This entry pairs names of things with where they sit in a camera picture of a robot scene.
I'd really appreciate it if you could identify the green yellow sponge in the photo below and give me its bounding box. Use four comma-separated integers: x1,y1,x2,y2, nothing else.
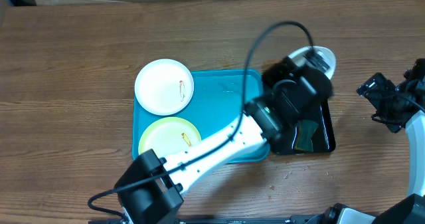
294,120,319,152

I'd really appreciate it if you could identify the white plate with crumbs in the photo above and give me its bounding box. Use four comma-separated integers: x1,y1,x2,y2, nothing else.
288,46,337,80

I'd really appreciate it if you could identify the yellow plate with food scrap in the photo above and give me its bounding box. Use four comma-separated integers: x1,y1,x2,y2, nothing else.
138,117,202,158

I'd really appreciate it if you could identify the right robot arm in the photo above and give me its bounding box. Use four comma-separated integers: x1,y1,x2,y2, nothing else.
306,58,424,224

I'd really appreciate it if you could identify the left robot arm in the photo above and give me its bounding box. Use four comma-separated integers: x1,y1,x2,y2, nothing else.
115,56,336,223

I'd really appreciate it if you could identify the black rectangular water tray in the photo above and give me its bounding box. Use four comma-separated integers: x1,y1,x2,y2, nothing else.
264,86,335,155

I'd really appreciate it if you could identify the teal plastic tray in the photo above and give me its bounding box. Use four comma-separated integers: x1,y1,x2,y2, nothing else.
131,69,270,164

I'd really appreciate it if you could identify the orange food scrap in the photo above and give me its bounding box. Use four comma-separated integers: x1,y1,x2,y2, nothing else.
181,133,192,147

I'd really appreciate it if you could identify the white plate with red stain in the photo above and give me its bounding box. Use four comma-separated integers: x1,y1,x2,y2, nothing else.
134,58,195,116

